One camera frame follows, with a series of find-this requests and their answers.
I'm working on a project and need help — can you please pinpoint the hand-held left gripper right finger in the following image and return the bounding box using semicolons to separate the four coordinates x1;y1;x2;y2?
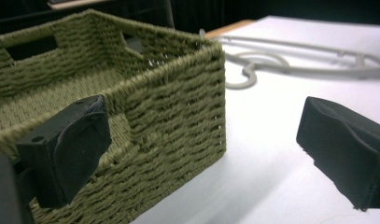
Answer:
296;96;380;212

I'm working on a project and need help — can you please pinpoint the green woven basket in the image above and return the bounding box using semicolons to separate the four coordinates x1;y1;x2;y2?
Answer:
0;8;227;224

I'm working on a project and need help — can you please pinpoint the grey plastic clothes hanger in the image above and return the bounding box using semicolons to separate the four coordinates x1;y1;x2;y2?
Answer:
199;28;380;91

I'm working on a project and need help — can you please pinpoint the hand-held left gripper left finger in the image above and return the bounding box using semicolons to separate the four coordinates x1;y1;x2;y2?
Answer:
15;94;113;209

